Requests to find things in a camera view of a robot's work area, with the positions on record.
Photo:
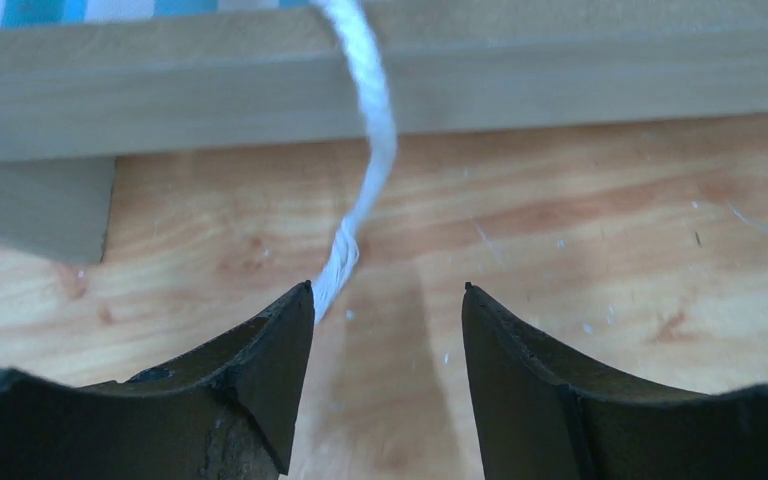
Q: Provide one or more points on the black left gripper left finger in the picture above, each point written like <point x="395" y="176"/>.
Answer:
<point x="226" y="409"/>

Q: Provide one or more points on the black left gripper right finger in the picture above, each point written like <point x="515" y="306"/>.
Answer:
<point x="544" y="410"/>

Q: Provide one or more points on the wooden pet bed frame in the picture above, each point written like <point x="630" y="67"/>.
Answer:
<point x="75" y="96"/>

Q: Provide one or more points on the blue striped mattress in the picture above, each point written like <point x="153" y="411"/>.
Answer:
<point x="23" y="13"/>

